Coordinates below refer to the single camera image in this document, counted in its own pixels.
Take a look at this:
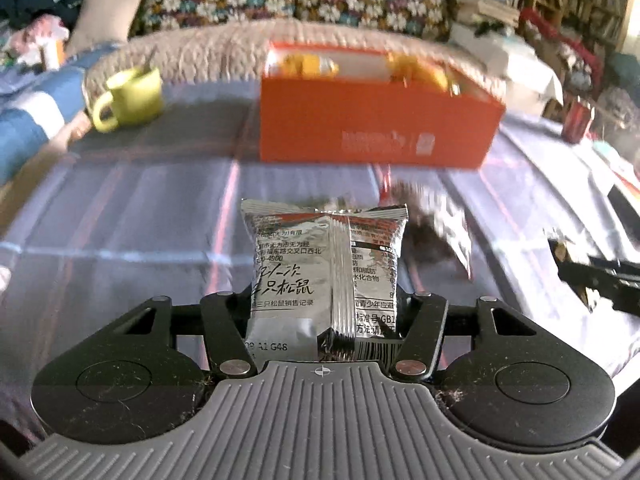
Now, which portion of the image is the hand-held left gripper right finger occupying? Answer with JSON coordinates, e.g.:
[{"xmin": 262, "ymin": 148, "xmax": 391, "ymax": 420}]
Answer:
[{"xmin": 391, "ymin": 291, "xmax": 537, "ymax": 379}]

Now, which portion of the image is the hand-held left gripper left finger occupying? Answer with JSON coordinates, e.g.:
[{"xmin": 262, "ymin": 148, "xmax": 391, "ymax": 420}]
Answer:
[{"xmin": 114, "ymin": 291, "xmax": 259, "ymax": 379}]

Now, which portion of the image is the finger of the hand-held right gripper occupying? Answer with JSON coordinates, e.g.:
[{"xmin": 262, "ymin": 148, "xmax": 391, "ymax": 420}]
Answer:
[{"xmin": 547, "ymin": 237, "xmax": 640, "ymax": 318}]

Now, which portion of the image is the silver snack packet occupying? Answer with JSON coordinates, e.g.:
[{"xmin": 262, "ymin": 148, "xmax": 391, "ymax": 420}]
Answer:
[{"xmin": 240, "ymin": 197, "xmax": 411, "ymax": 363}]

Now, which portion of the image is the dark brown snack packet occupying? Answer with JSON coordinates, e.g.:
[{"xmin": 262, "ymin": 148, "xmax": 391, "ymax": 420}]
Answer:
[{"xmin": 385, "ymin": 180, "xmax": 473, "ymax": 278}]

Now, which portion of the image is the orange cardboard box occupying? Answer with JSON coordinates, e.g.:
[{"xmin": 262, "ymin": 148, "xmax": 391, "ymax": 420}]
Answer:
[{"xmin": 259, "ymin": 40, "xmax": 507, "ymax": 171}]

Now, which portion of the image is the orange-yellow snack packet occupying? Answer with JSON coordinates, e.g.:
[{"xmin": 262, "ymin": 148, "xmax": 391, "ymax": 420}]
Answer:
[{"xmin": 390, "ymin": 52, "xmax": 461, "ymax": 96}]

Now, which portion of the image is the yellow snack packet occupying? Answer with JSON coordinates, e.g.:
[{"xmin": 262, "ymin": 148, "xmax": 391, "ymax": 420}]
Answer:
[{"xmin": 277, "ymin": 52, "xmax": 341, "ymax": 78}]

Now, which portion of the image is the blue plaid tablecloth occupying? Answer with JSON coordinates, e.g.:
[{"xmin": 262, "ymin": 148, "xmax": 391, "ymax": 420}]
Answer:
[{"xmin": 0, "ymin": 80, "xmax": 640, "ymax": 461}]

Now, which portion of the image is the red drink can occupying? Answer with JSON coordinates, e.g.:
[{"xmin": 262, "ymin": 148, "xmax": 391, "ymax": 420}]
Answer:
[{"xmin": 560, "ymin": 100, "xmax": 596, "ymax": 143}]

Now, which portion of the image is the green mug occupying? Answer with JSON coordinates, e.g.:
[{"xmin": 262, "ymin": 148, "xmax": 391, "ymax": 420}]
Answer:
[{"xmin": 90, "ymin": 66, "xmax": 166, "ymax": 133}]

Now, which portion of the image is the white cloth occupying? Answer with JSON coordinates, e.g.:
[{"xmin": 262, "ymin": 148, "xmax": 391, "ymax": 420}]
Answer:
[{"xmin": 450, "ymin": 22, "xmax": 563, "ymax": 106}]

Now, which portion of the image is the red cloth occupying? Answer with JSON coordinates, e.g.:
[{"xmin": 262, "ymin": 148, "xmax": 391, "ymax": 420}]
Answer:
[{"xmin": 520, "ymin": 7, "xmax": 586, "ymax": 61}]

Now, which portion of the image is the pink quilted sofa cover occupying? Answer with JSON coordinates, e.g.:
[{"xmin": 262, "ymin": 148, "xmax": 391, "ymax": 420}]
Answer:
[{"xmin": 85, "ymin": 20, "xmax": 451, "ymax": 96}]

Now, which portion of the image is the small floral cushion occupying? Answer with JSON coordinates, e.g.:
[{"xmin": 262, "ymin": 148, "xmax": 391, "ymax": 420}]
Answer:
[{"xmin": 135, "ymin": 0, "xmax": 296, "ymax": 36}]

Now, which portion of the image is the large floral cushion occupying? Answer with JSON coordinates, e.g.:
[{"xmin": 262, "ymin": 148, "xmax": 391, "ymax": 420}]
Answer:
[{"xmin": 295, "ymin": 0, "xmax": 451, "ymax": 41}]

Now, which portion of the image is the beige pillow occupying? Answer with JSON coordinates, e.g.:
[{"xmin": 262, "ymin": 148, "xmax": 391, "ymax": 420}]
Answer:
[{"xmin": 65, "ymin": 0, "xmax": 151, "ymax": 56}]

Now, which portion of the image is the pile of clothing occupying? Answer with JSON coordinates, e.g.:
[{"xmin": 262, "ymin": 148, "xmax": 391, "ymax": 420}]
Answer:
[{"xmin": 0, "ymin": 0, "xmax": 71, "ymax": 71}]

